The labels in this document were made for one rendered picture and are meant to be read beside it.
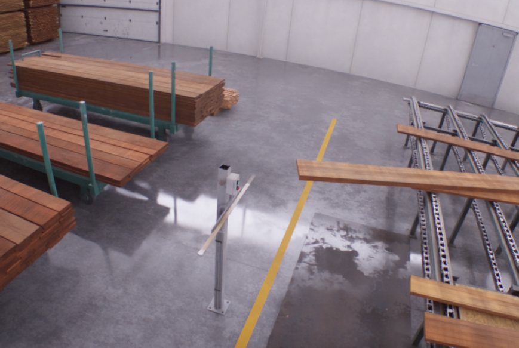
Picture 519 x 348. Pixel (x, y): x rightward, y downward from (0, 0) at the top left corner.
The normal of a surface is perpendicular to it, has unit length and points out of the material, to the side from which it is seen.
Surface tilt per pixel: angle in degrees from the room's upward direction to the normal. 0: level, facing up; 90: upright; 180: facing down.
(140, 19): 90
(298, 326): 0
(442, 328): 0
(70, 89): 90
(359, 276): 0
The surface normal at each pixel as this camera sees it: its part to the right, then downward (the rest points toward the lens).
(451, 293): 0.11, -0.87
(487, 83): -0.29, 0.44
